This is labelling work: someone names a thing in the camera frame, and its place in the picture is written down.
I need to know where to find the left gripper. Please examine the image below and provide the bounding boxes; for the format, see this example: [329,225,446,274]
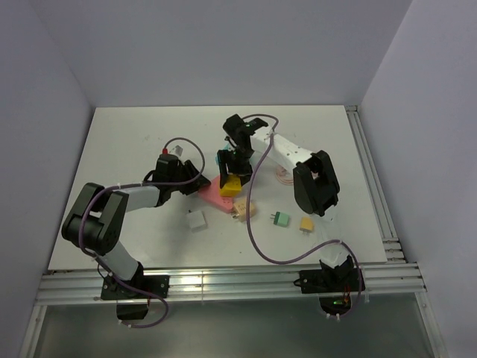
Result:
[169,160,211,196]

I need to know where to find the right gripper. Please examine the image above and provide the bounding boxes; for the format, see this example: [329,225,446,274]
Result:
[218,146,255,189]

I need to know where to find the yellow cube power socket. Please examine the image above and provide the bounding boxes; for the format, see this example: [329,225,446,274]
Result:
[219,175,242,198]

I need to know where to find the pink triangular power strip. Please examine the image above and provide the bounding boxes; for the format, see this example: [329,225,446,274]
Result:
[198,176,233,213]

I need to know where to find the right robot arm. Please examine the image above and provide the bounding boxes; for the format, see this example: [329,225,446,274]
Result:
[217,113,359,267]

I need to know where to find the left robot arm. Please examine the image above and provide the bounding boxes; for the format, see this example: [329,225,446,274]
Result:
[61,154,211,298]

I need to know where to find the white plug adapter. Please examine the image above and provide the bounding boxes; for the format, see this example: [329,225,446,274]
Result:
[186,210,207,233]

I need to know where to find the beige plug adapter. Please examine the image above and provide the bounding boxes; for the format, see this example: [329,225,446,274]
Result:
[231,198,256,222]

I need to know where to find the green plug adapter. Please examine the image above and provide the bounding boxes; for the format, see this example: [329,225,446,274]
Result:
[271,211,290,227]

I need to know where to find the orange plug adapter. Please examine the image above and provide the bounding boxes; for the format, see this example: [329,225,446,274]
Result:
[299,216,315,235]

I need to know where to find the pink round power strip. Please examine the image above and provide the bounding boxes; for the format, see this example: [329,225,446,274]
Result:
[275,165,294,186]

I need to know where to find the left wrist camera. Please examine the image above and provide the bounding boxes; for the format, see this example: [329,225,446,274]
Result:
[162,145,183,157]

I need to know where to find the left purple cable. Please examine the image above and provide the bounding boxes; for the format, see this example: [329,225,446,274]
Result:
[80,137,206,329]

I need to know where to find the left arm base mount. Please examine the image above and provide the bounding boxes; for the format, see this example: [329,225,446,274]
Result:
[100,274,170,323]

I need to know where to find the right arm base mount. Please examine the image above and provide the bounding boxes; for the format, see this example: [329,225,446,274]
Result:
[293,264,365,320]

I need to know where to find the aluminium front rail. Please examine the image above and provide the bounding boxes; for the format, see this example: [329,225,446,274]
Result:
[34,263,426,306]

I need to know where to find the aluminium rail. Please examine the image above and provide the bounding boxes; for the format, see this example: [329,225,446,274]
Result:
[34,263,426,306]
[345,106,407,263]

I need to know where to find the aluminium right rail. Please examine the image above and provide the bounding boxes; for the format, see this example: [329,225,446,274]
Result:
[345,106,407,263]

